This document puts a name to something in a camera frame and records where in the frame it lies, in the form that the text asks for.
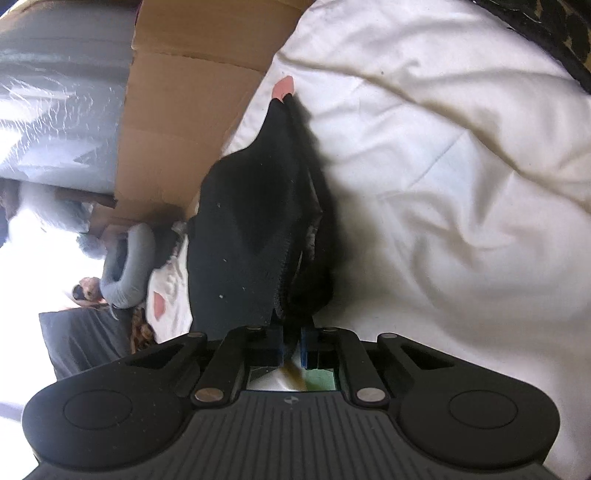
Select leopard print cloth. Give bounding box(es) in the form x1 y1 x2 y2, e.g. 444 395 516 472
471 0 591 96

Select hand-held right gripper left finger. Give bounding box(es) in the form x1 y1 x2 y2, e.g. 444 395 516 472
122 324 284 408

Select clear plastic bag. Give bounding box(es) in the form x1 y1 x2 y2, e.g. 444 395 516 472
14 182 95 236

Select grey neck pillow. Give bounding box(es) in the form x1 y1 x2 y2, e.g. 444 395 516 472
99 224 158 311

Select dark grey cushion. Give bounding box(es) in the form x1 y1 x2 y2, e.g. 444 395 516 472
39 307 136 382

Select black pants with printed lining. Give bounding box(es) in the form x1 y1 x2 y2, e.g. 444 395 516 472
185 92 352 334

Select grey fluffy toy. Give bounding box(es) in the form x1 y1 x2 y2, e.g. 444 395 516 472
76 232 110 260

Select doll with sunglasses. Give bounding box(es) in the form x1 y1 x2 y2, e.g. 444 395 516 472
71 276 110 308

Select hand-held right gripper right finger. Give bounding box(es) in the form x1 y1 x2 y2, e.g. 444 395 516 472
300 325 458 408

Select flattened brown cardboard box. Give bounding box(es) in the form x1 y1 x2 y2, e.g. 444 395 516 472
90 0 315 241

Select white bear-print blanket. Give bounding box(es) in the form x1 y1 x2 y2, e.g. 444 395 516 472
145 0 591 467

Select small black cloth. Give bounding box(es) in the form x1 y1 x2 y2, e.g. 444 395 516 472
154 220 191 269

